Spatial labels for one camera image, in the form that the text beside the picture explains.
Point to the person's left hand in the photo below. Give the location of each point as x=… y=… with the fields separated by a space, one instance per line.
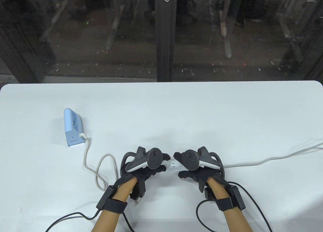
x=142 y=177

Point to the person's right hand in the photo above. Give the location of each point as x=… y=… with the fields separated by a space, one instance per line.
x=194 y=175

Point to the white power strip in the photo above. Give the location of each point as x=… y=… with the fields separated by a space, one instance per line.
x=174 y=164

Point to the light blue electric iron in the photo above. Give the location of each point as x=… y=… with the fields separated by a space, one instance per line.
x=72 y=127

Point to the person's right forearm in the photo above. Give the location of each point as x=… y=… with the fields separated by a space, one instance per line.
x=234 y=219

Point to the person's left forearm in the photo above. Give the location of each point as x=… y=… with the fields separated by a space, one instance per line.
x=108 y=220

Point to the grey black hand controller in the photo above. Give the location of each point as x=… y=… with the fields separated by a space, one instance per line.
x=154 y=157
x=190 y=160

